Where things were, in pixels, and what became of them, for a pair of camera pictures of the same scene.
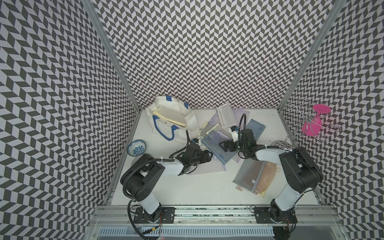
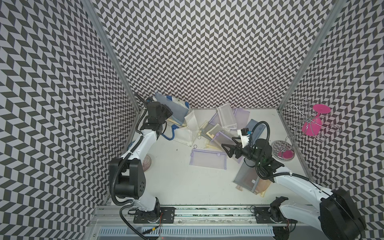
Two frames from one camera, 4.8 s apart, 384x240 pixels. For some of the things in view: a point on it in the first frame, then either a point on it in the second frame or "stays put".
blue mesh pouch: [211, 140] → [179, 109]
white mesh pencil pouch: [227, 115] stays put
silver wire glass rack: [307, 123] stays put
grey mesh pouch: [249, 174] stays put
